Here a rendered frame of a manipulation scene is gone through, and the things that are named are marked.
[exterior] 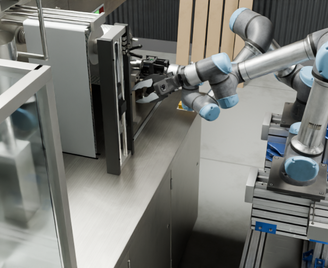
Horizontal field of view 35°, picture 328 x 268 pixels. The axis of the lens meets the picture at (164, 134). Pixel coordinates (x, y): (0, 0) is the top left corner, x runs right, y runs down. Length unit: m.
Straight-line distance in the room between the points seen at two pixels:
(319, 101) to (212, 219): 1.52
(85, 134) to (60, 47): 0.36
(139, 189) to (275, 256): 1.00
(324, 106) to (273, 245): 1.11
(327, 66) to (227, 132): 2.30
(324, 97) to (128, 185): 0.75
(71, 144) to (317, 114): 0.94
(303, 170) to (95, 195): 0.74
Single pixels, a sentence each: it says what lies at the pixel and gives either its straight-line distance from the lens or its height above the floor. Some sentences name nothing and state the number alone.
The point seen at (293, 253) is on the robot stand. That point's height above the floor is 0.21.
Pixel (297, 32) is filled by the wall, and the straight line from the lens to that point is 4.94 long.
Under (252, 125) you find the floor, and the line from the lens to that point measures 4.04.
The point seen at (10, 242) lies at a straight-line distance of 1.19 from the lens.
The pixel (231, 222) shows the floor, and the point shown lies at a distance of 3.13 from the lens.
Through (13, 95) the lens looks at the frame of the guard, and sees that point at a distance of 1.06.
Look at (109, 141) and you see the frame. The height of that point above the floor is 1.05.
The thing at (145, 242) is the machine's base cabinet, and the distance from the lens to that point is 2.01.
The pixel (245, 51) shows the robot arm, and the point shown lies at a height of 1.23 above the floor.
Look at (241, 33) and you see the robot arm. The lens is 2.25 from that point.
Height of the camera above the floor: 2.08
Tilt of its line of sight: 32 degrees down
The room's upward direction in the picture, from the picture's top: straight up
